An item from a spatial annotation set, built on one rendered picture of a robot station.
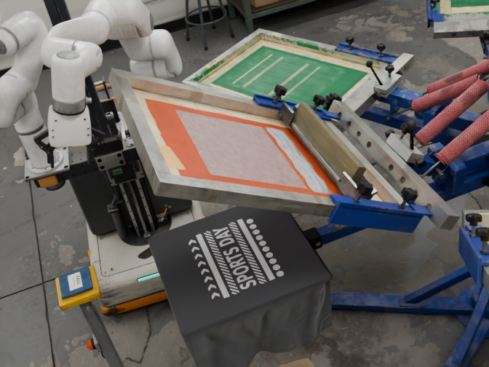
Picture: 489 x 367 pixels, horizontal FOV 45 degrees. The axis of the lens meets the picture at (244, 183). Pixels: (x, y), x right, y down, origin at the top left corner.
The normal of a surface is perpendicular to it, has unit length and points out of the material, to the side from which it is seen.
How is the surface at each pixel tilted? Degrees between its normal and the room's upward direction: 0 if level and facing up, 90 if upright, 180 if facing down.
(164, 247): 0
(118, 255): 0
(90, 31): 92
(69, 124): 90
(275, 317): 95
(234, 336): 93
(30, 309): 0
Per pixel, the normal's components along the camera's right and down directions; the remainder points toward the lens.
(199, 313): -0.14, -0.76
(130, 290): 0.27, 0.59
